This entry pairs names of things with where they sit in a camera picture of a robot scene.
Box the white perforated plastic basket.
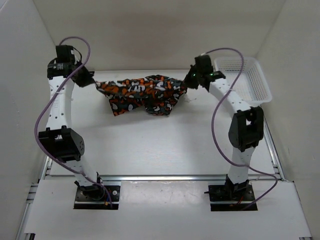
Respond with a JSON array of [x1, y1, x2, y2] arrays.
[[214, 56, 272, 106]]

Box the orange camouflage shorts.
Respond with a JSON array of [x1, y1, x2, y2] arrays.
[[95, 75, 187, 116]]

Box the aluminium frame rail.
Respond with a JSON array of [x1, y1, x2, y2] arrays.
[[37, 156, 53, 183], [263, 116, 286, 182]]

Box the front aluminium rail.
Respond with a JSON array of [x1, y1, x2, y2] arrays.
[[99, 174, 285, 183]]

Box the left aluminium frame rail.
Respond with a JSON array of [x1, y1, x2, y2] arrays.
[[37, 156, 53, 183]]

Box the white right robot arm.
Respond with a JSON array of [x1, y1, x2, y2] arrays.
[[184, 54, 264, 200]]

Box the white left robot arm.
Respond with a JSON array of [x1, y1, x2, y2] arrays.
[[36, 44, 105, 200]]

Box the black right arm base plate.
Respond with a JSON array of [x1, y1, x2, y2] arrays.
[[204, 184, 258, 212]]

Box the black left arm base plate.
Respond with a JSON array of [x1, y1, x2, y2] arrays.
[[73, 181, 121, 210]]

